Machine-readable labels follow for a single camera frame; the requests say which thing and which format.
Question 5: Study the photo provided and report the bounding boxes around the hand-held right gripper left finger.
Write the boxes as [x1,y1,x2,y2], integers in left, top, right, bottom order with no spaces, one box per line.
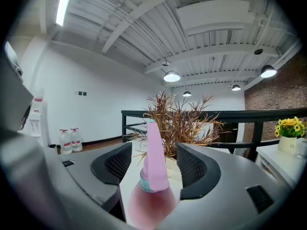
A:
[59,142,133,221]

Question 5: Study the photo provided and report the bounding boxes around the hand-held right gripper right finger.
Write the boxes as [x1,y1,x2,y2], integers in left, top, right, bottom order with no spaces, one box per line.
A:
[177,142,293,216]

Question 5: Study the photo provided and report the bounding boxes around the pink spray bottle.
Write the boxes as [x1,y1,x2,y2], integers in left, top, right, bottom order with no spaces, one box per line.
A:
[128,119,179,230]

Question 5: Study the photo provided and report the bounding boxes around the large clear water jug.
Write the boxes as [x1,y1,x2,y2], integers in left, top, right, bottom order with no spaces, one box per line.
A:
[70,127,83,152]
[59,128,73,155]

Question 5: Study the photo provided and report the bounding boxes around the dried brown plant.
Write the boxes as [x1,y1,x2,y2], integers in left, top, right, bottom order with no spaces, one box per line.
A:
[130,90,232,161]

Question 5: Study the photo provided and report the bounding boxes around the black metal railing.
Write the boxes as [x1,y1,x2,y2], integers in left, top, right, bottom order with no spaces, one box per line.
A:
[121,108,307,162]

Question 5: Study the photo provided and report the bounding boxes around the white water dispenser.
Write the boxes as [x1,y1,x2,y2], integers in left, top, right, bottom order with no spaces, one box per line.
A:
[28,87,50,147]

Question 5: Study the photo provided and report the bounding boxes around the white side table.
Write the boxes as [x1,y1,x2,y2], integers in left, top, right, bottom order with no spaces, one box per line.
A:
[255,138,307,189]

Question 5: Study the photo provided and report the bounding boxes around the yellow flowers in white pot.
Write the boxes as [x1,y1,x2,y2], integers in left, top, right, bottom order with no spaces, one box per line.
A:
[274,116,307,155]

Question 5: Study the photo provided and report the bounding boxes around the clear drinking glass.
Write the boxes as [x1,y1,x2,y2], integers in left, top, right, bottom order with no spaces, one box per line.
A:
[296,138,307,158]

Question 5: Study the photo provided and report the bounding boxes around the long fluorescent ceiling light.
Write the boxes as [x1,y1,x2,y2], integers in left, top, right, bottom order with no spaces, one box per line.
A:
[55,0,76,27]

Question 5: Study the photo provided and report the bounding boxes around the white ceiling air duct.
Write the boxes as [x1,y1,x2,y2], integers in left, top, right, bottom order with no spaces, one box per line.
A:
[176,0,255,37]

